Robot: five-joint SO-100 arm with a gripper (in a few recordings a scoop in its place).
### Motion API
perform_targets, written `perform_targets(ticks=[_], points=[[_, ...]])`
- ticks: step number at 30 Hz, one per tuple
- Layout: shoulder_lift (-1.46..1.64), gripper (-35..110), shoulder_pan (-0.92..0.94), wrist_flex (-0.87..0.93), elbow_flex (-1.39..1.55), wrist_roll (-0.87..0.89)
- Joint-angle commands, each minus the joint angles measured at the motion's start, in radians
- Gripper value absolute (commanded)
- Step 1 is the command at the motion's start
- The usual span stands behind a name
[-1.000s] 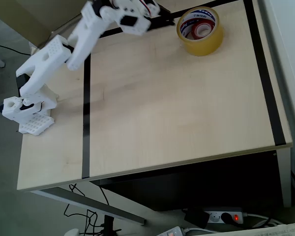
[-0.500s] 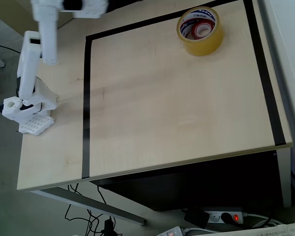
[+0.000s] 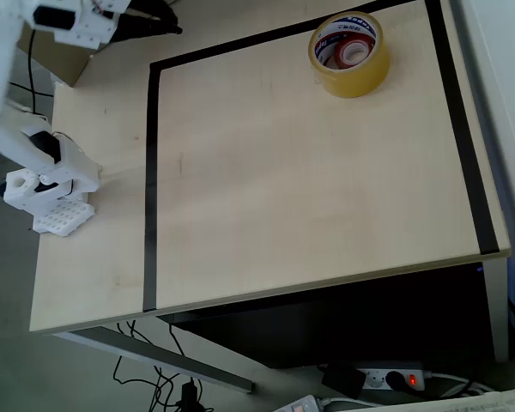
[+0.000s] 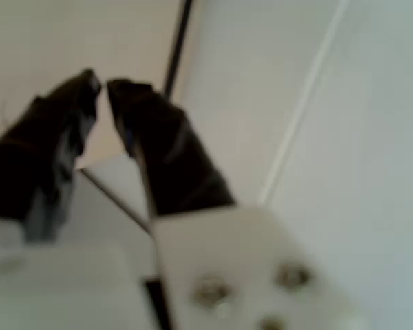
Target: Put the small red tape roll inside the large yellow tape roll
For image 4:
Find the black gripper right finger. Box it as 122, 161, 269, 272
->
105, 78, 371, 330

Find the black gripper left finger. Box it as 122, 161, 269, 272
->
0, 68, 103, 243

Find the black tape strip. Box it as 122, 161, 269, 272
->
162, 0, 194, 98

